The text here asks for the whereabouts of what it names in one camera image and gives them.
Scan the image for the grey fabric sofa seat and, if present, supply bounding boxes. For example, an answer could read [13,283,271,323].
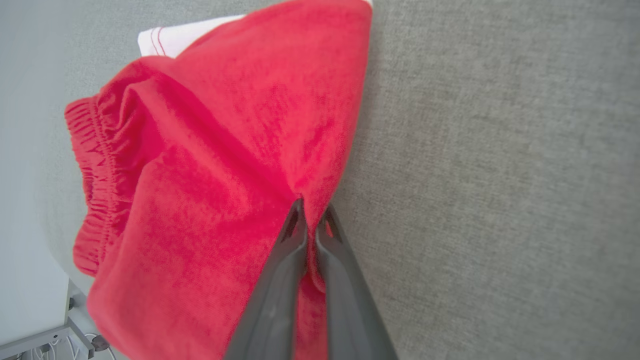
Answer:
[35,0,640,360]

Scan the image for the red shorts with white trim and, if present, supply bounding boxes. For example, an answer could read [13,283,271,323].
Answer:
[64,0,374,360]

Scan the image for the grey metal frame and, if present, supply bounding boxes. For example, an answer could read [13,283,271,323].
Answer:
[0,280,97,360]

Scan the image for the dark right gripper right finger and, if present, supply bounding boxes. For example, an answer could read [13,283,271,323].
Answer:
[314,202,400,360]

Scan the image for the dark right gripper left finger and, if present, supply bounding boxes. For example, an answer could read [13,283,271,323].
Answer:
[222,197,309,360]

